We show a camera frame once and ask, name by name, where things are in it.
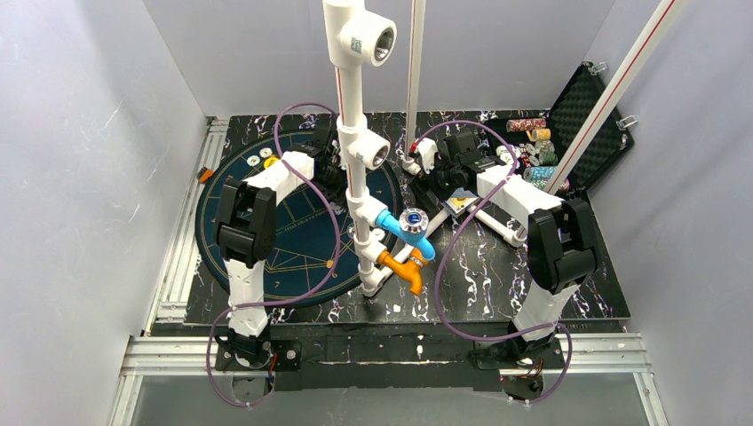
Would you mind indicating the black chip case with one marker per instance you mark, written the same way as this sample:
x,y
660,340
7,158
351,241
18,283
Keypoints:
x,y
565,118

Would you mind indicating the blue pipe valve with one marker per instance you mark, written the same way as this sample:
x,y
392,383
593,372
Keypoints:
x,y
411,227

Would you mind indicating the loose white chips pile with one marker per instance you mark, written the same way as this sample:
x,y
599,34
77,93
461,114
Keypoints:
x,y
525,157

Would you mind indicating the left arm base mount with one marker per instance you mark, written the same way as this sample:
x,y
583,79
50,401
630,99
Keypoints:
x,y
239,353

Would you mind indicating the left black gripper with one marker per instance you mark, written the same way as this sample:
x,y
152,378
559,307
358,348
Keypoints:
x,y
329,174

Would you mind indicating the white PVC pipe frame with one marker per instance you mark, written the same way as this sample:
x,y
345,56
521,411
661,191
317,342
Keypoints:
x,y
356,36

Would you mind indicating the light blue chip row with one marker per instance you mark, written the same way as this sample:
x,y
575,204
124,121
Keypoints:
x,y
538,173

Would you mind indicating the round blue poker mat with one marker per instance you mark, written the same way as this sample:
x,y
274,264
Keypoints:
x,y
305,249

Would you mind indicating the orange black clamp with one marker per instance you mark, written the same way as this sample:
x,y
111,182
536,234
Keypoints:
x,y
204,174

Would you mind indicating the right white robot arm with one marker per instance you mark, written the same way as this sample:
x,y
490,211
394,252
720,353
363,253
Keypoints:
x,y
561,235

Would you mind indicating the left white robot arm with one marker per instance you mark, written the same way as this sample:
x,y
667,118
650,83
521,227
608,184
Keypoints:
x,y
246,222

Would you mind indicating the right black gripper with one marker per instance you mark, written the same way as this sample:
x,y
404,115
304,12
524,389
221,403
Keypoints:
x,y
441,178

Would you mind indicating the red chip row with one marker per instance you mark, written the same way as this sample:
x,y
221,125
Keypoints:
x,y
526,124

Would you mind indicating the green chip stack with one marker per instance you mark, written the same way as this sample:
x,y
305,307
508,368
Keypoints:
x,y
546,153

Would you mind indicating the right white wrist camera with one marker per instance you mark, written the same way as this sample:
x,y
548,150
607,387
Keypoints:
x,y
425,150

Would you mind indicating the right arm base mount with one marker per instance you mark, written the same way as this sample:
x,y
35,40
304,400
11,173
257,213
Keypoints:
x,y
523,364

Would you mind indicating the yellow chip stack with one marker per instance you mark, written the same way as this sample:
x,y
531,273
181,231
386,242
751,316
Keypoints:
x,y
540,134

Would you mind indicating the aluminium frame rail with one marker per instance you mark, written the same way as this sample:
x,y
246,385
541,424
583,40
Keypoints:
x,y
398,359

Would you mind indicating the yellow button chip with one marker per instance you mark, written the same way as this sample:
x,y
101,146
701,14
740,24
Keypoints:
x,y
270,161

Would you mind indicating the orange pipe valve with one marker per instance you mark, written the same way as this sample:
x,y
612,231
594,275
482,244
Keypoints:
x,y
409,270

